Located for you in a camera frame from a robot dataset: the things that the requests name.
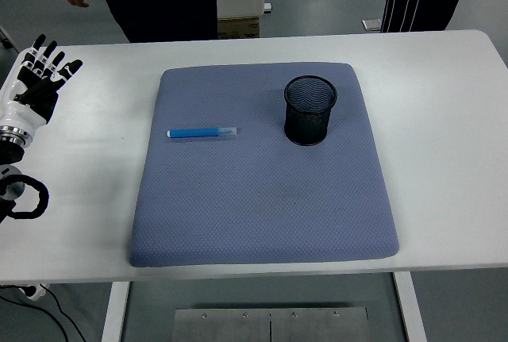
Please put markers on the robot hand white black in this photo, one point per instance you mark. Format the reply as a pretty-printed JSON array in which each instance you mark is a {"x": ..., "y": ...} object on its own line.
[{"x": 24, "y": 114}]

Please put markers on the blue marker with clear cap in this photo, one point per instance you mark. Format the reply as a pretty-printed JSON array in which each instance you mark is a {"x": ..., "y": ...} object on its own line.
[{"x": 198, "y": 133}]

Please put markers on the black mesh pen holder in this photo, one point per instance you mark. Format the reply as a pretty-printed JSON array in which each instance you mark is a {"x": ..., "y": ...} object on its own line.
[{"x": 305, "y": 127}]

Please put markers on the person in plain dark trousers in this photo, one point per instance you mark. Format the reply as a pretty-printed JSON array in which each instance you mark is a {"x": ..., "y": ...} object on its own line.
[{"x": 158, "y": 1}]

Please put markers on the white power strip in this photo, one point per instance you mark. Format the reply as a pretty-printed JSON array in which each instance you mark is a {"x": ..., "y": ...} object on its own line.
[{"x": 35, "y": 292}]

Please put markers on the white table leg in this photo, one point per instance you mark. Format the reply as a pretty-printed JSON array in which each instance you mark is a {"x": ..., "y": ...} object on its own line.
[
  {"x": 115, "y": 310},
  {"x": 409, "y": 306}
]

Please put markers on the brown cardboard box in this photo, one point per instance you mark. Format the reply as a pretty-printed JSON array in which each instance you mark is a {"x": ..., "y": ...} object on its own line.
[{"x": 238, "y": 28}]

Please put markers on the blue-grey quilted mat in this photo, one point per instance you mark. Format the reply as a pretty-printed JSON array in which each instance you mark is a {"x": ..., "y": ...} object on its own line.
[{"x": 258, "y": 199}]

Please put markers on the white cabinet base bar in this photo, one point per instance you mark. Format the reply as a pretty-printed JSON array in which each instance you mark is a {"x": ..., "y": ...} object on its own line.
[{"x": 267, "y": 7}]

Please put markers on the grey metal plate with screws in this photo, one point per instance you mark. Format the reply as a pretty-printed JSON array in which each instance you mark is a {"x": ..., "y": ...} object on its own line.
[{"x": 238, "y": 326}]

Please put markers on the grey floor outlet plate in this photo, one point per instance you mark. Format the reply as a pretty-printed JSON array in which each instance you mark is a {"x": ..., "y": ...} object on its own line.
[{"x": 372, "y": 24}]

